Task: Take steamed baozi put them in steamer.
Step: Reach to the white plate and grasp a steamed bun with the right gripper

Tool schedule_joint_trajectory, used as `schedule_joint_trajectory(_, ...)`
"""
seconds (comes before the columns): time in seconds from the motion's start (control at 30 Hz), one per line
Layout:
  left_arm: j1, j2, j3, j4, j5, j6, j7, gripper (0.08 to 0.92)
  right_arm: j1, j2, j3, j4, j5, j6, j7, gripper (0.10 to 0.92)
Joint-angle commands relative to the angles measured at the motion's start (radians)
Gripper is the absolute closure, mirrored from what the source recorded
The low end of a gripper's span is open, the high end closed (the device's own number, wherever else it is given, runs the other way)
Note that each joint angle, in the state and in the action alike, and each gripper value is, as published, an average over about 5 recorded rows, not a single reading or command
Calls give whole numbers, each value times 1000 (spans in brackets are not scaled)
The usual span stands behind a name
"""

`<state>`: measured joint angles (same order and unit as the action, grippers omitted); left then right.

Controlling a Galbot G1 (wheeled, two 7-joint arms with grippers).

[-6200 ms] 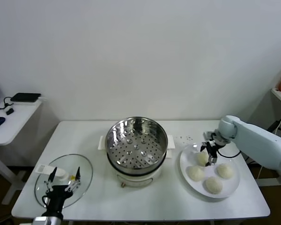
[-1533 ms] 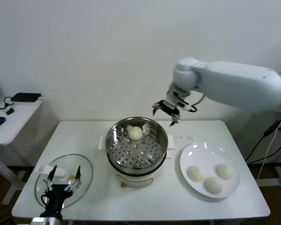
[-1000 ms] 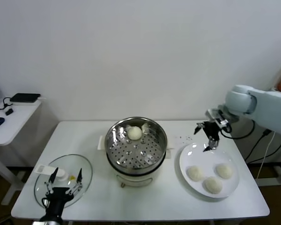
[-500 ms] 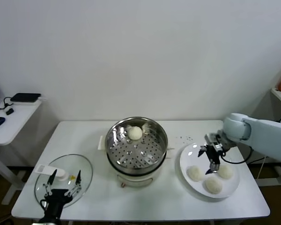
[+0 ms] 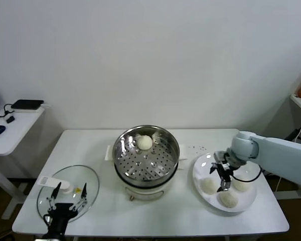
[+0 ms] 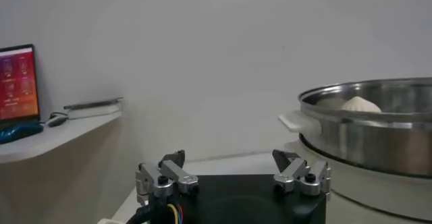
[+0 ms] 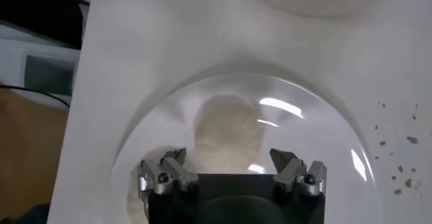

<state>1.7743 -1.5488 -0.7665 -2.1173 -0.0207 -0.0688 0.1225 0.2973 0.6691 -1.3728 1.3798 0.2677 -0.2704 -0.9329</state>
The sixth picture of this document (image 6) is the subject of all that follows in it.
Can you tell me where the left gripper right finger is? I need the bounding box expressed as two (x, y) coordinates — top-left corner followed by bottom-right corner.
(272, 149), (331, 198)

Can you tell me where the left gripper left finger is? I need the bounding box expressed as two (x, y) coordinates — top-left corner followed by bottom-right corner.
(134, 149), (200, 206)

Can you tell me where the white steamed baozi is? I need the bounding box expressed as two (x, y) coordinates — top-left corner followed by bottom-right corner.
(339, 96), (383, 113)

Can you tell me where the stainless steel steamer basket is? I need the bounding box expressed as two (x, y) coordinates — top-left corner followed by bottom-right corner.
(298, 77), (432, 179)

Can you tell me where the white electric cooking pot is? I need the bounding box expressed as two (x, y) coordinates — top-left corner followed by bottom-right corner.
(278, 110), (432, 223)

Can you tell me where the white flat device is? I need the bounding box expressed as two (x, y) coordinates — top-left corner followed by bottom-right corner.
(67, 102), (123, 120)

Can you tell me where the black flat box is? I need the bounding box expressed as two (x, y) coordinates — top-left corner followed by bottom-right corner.
(63, 96), (124, 111)

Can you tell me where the small black adapter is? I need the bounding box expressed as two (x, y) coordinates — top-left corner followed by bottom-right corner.
(47, 115), (68, 128)

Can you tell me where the white side desk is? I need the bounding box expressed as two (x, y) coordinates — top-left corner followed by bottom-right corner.
(0, 109), (123, 165)

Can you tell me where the blue computer mouse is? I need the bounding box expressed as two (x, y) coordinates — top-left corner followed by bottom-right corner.
(0, 122), (45, 145)

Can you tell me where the laptop with orange screen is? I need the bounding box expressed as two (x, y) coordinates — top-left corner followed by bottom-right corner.
(0, 43), (41, 132)

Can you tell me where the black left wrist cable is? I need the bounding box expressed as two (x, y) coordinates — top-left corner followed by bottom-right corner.
(126, 194), (185, 224)

